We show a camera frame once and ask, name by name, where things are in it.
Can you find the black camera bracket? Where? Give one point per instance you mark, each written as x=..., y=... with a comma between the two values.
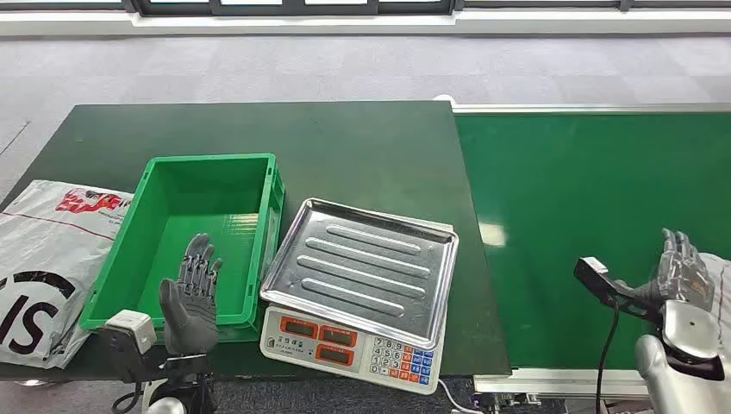
x=622, y=297
x=123, y=360

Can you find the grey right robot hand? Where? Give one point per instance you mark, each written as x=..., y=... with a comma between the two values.
x=682, y=274

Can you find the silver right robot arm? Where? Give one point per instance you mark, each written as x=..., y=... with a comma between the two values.
x=679, y=354

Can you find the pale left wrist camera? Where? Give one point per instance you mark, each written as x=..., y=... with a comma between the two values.
x=134, y=328

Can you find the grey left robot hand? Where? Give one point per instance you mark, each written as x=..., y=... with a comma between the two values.
x=191, y=311

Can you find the steel scale tray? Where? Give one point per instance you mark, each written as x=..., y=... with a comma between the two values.
x=365, y=268

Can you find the large white courier bag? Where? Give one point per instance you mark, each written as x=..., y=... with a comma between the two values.
x=45, y=245

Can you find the green conveyor belt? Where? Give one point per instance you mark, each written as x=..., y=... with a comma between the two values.
x=571, y=200

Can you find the black right camera bracket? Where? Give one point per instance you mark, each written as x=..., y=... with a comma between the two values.
x=622, y=297

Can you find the black left camera bracket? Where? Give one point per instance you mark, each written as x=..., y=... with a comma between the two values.
x=123, y=360

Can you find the white electronic scale body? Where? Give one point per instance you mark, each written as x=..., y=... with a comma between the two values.
x=342, y=357

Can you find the green plastic crate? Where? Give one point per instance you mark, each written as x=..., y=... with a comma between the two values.
x=171, y=188

